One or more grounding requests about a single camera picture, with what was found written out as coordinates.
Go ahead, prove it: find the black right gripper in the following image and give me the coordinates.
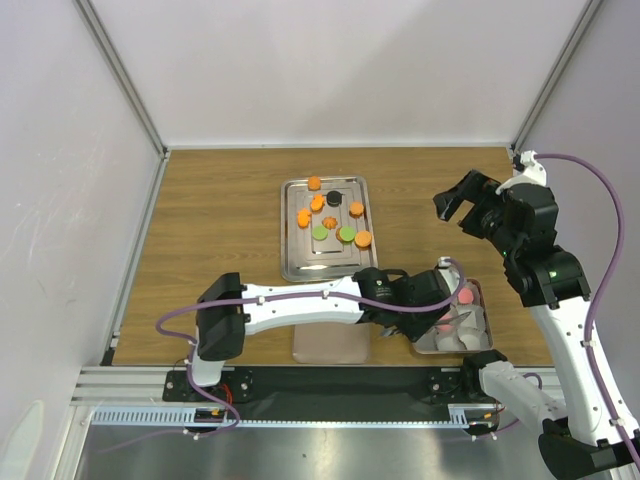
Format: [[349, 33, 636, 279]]
[[432, 168, 519, 258]]

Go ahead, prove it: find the pink sandwich cookie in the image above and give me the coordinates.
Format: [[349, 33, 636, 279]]
[[457, 287, 475, 305]]

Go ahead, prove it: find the green round cookie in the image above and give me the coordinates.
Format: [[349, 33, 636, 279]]
[[312, 225, 329, 241], [336, 226, 357, 243]]

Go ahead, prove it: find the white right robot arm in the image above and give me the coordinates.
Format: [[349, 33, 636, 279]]
[[433, 151, 639, 479]]

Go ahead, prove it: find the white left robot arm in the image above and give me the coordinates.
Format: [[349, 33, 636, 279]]
[[184, 259, 466, 400]]

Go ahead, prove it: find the white paper cup top right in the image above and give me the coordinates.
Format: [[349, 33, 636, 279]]
[[468, 282, 482, 305]]

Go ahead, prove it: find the white paper cup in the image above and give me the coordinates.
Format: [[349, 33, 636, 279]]
[[468, 282, 482, 305], [457, 328, 491, 351], [435, 331, 466, 352], [459, 305, 486, 331]]

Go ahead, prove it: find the white paper cup bottom middle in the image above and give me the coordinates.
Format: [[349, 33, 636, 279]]
[[435, 331, 466, 352]]

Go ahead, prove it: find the white paper cup middle right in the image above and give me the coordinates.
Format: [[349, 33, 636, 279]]
[[459, 305, 486, 331]]

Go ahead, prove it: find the white paper cup bottom right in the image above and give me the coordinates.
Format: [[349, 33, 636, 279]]
[[457, 328, 491, 351]]

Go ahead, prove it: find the orange round cookie lower right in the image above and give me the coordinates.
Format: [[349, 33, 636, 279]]
[[354, 230, 373, 249]]

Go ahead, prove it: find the orange round cookie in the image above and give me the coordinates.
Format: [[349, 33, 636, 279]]
[[349, 201, 365, 218], [354, 230, 373, 249], [307, 176, 322, 191]]

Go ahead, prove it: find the silver steel tray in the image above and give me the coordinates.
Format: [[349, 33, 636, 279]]
[[280, 175, 378, 283]]

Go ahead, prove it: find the orange flower cookie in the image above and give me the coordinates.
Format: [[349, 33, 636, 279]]
[[322, 216, 338, 230]]

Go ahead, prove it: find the rose gold tin lid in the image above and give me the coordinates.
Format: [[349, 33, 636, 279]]
[[292, 323, 371, 365]]

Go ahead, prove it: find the black sandwich cookie on tray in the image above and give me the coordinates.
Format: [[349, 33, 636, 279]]
[[326, 190, 343, 207]]

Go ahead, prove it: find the orange bear cookie upper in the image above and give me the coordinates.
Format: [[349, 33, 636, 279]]
[[310, 195, 325, 212]]

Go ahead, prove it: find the orange bear cookie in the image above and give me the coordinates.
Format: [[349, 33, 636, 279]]
[[310, 195, 325, 212], [297, 208, 312, 229]]

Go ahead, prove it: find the orange bear cookie lower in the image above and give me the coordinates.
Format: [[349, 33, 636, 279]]
[[297, 208, 312, 229]]

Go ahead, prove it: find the orange round cookie top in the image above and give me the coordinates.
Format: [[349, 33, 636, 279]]
[[307, 176, 322, 191]]

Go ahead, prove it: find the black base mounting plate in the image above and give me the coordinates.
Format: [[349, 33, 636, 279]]
[[163, 365, 501, 416]]

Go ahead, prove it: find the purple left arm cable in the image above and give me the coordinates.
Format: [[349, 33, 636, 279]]
[[155, 256, 465, 436]]

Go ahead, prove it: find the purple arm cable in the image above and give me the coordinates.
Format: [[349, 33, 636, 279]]
[[534, 152, 640, 471], [155, 256, 465, 436]]

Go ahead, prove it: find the white slotted cable duct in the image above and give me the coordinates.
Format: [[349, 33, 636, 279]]
[[92, 405, 488, 429]]

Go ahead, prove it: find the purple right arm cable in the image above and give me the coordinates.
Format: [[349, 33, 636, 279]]
[[534, 152, 640, 471]]

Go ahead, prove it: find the aluminium frame rail front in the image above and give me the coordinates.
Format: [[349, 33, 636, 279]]
[[71, 366, 170, 406]]

